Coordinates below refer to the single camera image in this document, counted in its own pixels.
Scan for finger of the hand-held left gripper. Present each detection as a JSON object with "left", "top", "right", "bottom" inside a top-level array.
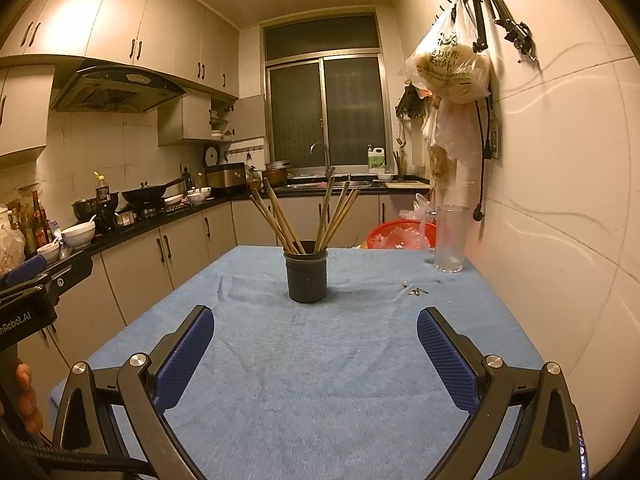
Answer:
[
  {"left": 4, "top": 254, "right": 49, "bottom": 288},
  {"left": 0, "top": 249, "right": 94, "bottom": 306}
]

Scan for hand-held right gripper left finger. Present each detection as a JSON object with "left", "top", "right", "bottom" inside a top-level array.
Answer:
[{"left": 50, "top": 305, "right": 216, "bottom": 480}]

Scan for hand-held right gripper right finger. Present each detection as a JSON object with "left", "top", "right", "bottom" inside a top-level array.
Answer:
[{"left": 416, "top": 307, "right": 583, "bottom": 480}]

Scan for black chopstick holder cup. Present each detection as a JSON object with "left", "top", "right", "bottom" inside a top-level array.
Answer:
[{"left": 283, "top": 241, "right": 328, "bottom": 304}]

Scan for wooden chopstick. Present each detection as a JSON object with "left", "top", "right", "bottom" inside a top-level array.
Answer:
[
  {"left": 314, "top": 176, "right": 336, "bottom": 251},
  {"left": 326, "top": 187, "right": 359, "bottom": 251},
  {"left": 323, "top": 186, "right": 354, "bottom": 251},
  {"left": 248, "top": 195, "right": 295, "bottom": 256},
  {"left": 256, "top": 187, "right": 302, "bottom": 256},
  {"left": 320, "top": 180, "right": 350, "bottom": 251},
  {"left": 328, "top": 188, "right": 362, "bottom": 250},
  {"left": 252, "top": 191, "right": 298, "bottom": 256},
  {"left": 262, "top": 177, "right": 306, "bottom": 255}
]

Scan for person's left hand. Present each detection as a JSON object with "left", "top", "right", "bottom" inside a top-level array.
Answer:
[{"left": 14, "top": 359, "right": 45, "bottom": 435}]

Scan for plastic bag on counter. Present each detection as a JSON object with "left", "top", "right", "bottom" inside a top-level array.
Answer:
[{"left": 0, "top": 225, "right": 26, "bottom": 276}]

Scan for large white bowl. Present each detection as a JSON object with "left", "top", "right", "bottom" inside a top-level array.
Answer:
[{"left": 61, "top": 222, "right": 96, "bottom": 248}]

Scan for dark glass bottle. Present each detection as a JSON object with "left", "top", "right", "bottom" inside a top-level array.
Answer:
[{"left": 7, "top": 205, "right": 33, "bottom": 261}]

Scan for red label sauce bottle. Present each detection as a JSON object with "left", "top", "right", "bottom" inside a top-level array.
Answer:
[{"left": 31, "top": 190, "right": 51, "bottom": 248}]

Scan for small steel pot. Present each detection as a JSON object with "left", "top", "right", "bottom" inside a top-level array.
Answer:
[{"left": 72, "top": 199, "right": 101, "bottom": 223}]

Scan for yellow cap oil bottle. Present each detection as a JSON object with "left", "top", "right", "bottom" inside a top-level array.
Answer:
[{"left": 94, "top": 171, "right": 112, "bottom": 206}]

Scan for gas stove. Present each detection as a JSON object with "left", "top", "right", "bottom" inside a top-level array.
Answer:
[{"left": 132, "top": 202, "right": 171, "bottom": 218}]

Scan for black wok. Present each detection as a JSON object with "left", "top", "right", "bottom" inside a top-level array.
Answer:
[{"left": 121, "top": 177, "right": 188, "bottom": 206}]

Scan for blue towel table cloth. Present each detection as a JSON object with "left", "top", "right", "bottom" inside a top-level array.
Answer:
[{"left": 47, "top": 245, "right": 546, "bottom": 480}]

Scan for clear glass pitcher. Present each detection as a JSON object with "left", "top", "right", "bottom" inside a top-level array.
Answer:
[{"left": 433, "top": 205, "right": 471, "bottom": 273}]

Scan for black kitchen countertop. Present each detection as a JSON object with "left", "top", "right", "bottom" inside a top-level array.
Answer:
[{"left": 20, "top": 180, "right": 431, "bottom": 261}]

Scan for red plastic basket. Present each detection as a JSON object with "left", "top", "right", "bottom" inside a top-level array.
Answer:
[{"left": 367, "top": 219, "right": 438, "bottom": 251}]

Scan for crumpled clear plastic bag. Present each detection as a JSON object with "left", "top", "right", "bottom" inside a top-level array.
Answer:
[{"left": 398, "top": 193, "right": 437, "bottom": 248}]

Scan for steel rice cooker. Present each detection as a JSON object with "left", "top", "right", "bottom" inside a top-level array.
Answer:
[{"left": 205, "top": 162, "right": 248, "bottom": 191}]

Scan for black range hood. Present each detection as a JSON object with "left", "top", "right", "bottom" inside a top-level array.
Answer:
[{"left": 50, "top": 65, "right": 187, "bottom": 113}]

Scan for hanging clear plastic bags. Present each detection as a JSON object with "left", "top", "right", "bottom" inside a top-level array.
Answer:
[{"left": 422, "top": 95, "right": 481, "bottom": 196}]

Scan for steel kitchen sink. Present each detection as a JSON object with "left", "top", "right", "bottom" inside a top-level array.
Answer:
[{"left": 287, "top": 175, "right": 373, "bottom": 186}]

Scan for chrome sink faucet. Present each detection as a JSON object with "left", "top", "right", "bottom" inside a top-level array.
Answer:
[{"left": 310, "top": 141, "right": 336, "bottom": 181}]

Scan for metal framed window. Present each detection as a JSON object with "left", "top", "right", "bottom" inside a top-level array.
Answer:
[{"left": 262, "top": 10, "right": 393, "bottom": 171}]

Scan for plastic bag of flatbread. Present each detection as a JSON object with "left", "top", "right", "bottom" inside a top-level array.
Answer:
[{"left": 398, "top": 2, "right": 493, "bottom": 103}]

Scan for black ribbed cable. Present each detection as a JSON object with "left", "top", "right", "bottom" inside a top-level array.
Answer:
[{"left": 0, "top": 425, "right": 151, "bottom": 478}]

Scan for small open wall cabinet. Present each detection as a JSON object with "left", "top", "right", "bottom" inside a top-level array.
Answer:
[{"left": 157, "top": 94, "right": 267, "bottom": 147}]

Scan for black power cable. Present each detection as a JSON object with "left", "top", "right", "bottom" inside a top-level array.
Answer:
[{"left": 472, "top": 95, "right": 501, "bottom": 223}]

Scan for cream upper wall cabinets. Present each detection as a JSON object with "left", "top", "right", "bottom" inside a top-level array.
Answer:
[{"left": 0, "top": 0, "right": 241, "bottom": 158}]

